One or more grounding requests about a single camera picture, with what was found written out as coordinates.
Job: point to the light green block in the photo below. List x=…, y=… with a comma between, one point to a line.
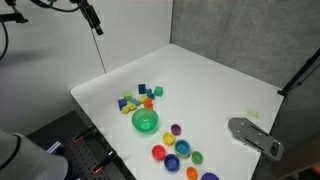
x=127, y=95

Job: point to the green plastic bowl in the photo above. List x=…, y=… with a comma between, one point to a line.
x=145, y=120

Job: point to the orange toy figure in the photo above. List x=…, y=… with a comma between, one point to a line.
x=148, y=103

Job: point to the small orange cup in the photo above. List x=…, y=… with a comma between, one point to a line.
x=191, y=173

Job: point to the small yellow toy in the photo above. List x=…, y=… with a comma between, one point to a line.
x=142, y=98

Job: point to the small purple cup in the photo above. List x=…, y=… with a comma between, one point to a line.
x=175, y=129

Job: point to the small yellow cup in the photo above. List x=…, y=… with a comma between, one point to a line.
x=168, y=138

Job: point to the small green cup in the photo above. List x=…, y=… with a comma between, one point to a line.
x=197, y=157

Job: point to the light blue toy piece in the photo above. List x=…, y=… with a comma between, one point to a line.
x=135, y=101

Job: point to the black mounting bracket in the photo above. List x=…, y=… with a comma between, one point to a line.
x=11, y=15

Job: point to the violet scalloped cup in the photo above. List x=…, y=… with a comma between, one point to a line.
x=210, y=176

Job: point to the blue rectangular block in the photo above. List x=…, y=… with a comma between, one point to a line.
x=122, y=103

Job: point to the teal toy figure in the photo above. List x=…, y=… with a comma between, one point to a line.
x=150, y=93

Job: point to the green cube block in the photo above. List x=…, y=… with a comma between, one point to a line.
x=158, y=91

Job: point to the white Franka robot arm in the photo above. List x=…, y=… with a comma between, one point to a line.
x=26, y=160

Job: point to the small blue cup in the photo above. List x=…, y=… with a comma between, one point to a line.
x=172, y=162

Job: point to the pale yellow tape piece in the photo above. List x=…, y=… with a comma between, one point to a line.
x=252, y=113

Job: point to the black orange clamp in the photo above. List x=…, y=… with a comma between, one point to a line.
x=85, y=133
x=105, y=162

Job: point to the dark blue cube block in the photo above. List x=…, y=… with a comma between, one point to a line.
x=142, y=88

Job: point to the black perforated base board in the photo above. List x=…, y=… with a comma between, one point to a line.
x=80, y=153

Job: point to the yellow bear toy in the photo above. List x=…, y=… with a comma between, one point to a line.
x=128, y=107

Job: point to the small red cup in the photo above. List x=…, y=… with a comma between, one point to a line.
x=158, y=152

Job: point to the grey metal plate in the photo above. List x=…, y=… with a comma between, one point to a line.
x=255, y=138

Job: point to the black tripod pole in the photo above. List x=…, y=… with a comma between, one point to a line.
x=300, y=73

